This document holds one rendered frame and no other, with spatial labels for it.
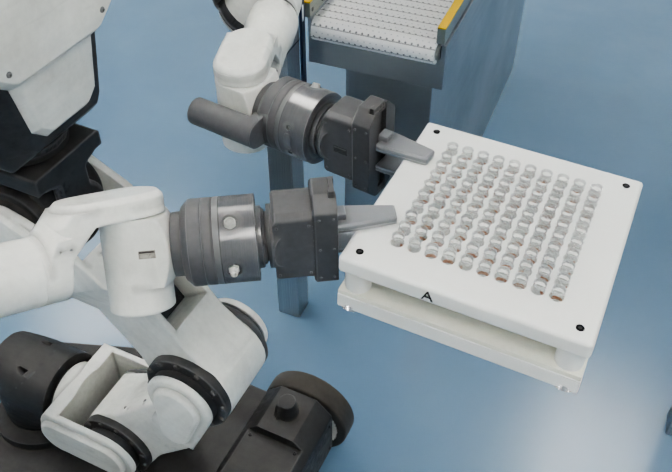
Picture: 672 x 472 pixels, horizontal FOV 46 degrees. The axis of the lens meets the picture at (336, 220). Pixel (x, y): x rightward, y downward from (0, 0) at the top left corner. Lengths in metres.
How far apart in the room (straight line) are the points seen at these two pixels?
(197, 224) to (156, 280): 0.07
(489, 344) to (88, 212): 0.39
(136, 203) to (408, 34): 0.89
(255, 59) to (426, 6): 0.74
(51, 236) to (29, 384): 0.90
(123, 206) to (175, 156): 1.84
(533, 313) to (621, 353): 1.39
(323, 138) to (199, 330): 0.42
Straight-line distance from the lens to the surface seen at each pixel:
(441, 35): 1.51
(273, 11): 1.12
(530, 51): 3.17
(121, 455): 1.51
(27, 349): 1.65
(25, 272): 0.74
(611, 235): 0.83
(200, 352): 1.19
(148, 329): 1.19
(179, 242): 0.77
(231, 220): 0.75
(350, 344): 2.01
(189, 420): 1.23
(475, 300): 0.73
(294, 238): 0.77
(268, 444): 1.63
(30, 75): 0.97
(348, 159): 0.90
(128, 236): 0.77
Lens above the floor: 1.57
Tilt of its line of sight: 43 degrees down
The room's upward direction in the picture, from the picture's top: straight up
